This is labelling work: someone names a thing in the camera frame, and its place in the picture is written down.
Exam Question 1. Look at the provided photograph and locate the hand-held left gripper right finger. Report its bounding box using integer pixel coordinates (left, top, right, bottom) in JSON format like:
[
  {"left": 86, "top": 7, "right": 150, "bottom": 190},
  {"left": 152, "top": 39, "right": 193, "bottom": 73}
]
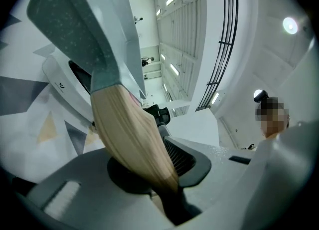
[{"left": 157, "top": 122, "right": 255, "bottom": 212}]

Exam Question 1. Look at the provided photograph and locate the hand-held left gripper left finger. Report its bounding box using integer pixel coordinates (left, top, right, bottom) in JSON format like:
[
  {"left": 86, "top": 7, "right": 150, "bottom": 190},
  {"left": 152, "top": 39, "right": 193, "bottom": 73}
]
[{"left": 27, "top": 148, "right": 172, "bottom": 230}]

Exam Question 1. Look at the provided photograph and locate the person's head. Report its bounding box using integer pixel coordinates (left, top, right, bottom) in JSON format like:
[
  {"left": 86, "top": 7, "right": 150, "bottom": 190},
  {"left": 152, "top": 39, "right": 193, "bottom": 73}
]
[{"left": 255, "top": 96, "right": 291, "bottom": 139}]

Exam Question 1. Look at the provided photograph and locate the black office chair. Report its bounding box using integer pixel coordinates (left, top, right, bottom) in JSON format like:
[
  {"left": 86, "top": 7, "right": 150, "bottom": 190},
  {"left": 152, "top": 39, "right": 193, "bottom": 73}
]
[{"left": 146, "top": 104, "right": 172, "bottom": 125}]

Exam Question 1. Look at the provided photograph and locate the triangle patterned tablecloth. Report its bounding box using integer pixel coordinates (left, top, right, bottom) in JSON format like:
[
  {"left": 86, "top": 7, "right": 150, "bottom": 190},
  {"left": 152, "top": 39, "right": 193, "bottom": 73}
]
[{"left": 0, "top": 14, "right": 108, "bottom": 183}]

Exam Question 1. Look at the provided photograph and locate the black mezzanine railing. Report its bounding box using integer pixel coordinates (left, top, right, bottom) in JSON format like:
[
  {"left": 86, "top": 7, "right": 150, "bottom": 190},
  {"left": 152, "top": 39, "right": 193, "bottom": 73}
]
[{"left": 195, "top": 0, "right": 239, "bottom": 112}]

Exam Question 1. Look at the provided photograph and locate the black head-mounted camera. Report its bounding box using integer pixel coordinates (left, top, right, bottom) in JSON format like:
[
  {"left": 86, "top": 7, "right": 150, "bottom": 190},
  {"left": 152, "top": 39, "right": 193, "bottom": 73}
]
[{"left": 253, "top": 90, "right": 269, "bottom": 104}]

